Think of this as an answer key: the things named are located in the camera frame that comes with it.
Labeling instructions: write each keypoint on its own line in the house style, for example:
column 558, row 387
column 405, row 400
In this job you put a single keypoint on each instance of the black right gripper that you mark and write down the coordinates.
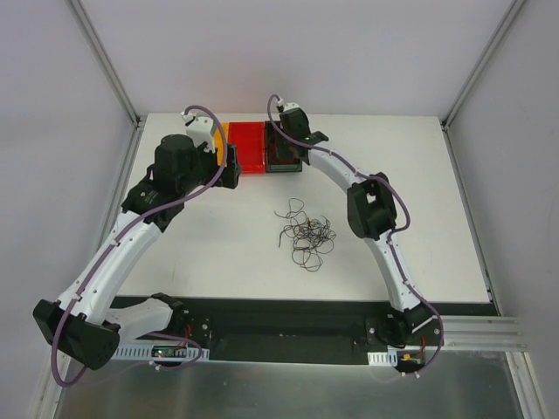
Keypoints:
column 285, row 154

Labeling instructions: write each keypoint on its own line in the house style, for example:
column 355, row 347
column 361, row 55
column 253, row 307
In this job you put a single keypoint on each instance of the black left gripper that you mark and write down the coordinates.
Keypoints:
column 231, row 165

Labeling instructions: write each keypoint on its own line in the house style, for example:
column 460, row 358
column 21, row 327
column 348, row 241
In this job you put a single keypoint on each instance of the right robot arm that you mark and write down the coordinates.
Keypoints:
column 372, row 216

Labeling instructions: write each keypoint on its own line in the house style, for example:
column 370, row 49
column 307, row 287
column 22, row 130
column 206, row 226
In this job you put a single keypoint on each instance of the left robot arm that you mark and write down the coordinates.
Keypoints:
column 81, row 322

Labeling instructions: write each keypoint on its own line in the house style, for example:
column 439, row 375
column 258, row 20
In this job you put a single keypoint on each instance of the black plastic bin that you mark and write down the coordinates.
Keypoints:
column 284, row 163

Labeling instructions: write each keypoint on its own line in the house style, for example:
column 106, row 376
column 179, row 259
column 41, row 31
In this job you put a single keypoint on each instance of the red plastic bin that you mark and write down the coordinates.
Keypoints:
column 249, row 139

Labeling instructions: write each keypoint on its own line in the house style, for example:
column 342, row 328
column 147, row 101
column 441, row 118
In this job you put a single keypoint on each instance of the yellow plastic bin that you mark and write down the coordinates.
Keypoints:
column 221, row 136

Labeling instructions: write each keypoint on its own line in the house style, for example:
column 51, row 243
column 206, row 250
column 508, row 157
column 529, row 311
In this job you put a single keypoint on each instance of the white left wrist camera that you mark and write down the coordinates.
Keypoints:
column 201, row 130

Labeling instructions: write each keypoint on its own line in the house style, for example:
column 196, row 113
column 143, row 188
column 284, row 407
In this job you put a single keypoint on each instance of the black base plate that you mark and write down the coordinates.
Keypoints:
column 296, row 331

